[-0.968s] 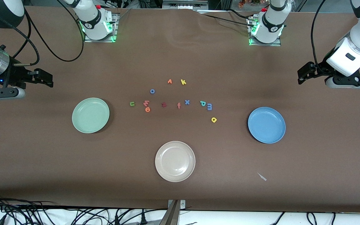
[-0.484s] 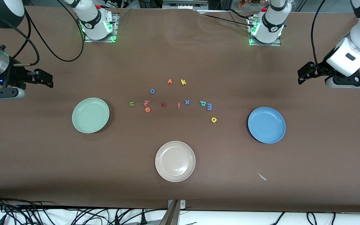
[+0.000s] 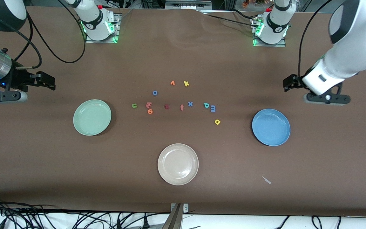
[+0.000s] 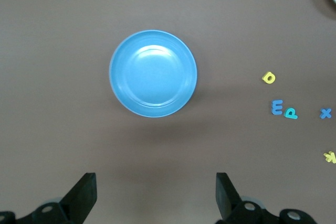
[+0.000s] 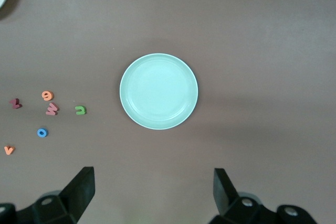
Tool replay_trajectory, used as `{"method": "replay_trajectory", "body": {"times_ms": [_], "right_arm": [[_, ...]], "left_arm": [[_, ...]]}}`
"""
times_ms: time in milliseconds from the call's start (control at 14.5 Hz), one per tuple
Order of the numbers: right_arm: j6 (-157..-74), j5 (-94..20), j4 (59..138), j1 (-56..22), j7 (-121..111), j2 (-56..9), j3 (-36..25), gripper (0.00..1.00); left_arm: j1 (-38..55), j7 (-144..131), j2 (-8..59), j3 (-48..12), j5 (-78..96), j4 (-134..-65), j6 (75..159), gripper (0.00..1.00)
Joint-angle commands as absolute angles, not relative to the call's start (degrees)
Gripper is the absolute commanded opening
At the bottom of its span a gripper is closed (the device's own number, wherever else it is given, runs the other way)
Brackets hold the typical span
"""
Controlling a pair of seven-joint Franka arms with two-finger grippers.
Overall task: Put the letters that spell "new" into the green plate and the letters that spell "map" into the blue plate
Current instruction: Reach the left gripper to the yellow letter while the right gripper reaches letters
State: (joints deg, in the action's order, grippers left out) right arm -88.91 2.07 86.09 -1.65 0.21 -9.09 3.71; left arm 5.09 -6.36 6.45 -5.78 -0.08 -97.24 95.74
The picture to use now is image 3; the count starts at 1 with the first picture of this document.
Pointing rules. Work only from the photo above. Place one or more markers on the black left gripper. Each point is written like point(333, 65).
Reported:
point(291, 82)

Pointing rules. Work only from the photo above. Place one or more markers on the silver aluminium frame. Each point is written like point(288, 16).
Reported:
point(186, 3)

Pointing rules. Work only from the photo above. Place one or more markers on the beige plate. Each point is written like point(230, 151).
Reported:
point(178, 164)

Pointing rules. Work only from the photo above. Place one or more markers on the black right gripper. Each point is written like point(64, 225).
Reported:
point(17, 78)

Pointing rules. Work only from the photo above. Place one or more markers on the grey metal bar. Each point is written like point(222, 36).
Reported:
point(174, 219)

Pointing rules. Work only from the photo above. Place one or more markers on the silver bracket plate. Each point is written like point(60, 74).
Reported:
point(185, 208)

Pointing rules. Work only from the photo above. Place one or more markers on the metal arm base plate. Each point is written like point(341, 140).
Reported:
point(281, 45)
point(117, 22)

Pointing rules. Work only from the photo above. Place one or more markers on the green plate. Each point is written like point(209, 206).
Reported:
point(92, 117)

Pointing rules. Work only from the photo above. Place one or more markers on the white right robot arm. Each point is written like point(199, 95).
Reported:
point(94, 22)

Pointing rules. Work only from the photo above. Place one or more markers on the blue letter m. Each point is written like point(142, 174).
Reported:
point(213, 108)

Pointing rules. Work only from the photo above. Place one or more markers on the teal letter p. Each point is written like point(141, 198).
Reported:
point(205, 104)

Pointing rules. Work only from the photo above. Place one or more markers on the brown table cover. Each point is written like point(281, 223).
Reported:
point(183, 51)

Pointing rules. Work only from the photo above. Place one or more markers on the black power plug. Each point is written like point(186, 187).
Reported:
point(118, 224)
point(145, 223)
point(2, 224)

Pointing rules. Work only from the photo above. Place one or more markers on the blue plate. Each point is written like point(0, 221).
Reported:
point(271, 127)

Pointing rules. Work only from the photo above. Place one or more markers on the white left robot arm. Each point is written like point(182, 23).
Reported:
point(348, 60)

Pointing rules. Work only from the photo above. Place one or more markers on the white paper scrap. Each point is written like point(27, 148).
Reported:
point(266, 180)

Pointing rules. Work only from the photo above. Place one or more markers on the orange background object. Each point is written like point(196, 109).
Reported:
point(246, 3)

